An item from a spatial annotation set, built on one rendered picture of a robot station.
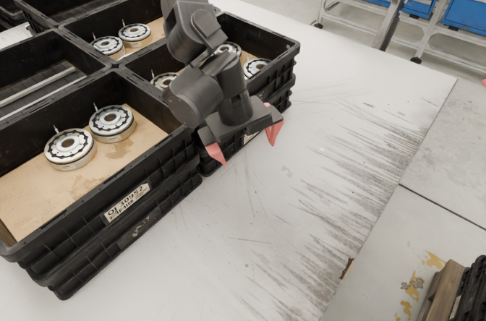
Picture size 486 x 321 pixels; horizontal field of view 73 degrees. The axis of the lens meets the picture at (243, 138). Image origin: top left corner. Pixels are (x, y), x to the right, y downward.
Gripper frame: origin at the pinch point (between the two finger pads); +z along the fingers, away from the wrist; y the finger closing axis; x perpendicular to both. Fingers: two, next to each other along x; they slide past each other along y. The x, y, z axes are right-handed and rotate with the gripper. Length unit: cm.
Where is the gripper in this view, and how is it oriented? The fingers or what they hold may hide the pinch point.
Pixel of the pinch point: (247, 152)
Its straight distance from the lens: 61.8
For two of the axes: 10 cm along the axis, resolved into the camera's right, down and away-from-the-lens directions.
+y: 9.0, -4.1, 1.6
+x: -3.9, -5.5, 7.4
